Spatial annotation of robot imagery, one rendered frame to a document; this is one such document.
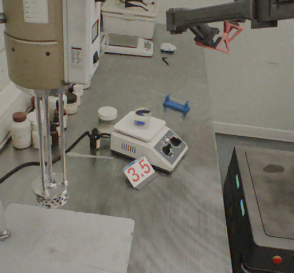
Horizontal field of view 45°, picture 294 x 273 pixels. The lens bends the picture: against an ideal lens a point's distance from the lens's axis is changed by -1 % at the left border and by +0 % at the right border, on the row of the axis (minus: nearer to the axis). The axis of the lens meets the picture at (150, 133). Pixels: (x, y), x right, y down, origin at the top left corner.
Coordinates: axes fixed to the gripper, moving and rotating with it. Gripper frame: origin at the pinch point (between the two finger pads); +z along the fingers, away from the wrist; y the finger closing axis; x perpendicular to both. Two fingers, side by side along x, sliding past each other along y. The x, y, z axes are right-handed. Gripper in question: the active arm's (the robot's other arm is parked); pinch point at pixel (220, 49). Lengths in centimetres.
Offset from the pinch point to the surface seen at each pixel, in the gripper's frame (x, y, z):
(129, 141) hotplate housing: -45, 27, -24
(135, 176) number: -51, 36, -22
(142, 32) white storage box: -1, -73, 0
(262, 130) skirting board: 5, -76, 122
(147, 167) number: -48, 33, -18
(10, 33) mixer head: -39, 62, -69
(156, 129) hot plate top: -38, 28, -20
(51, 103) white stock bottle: -51, 3, -41
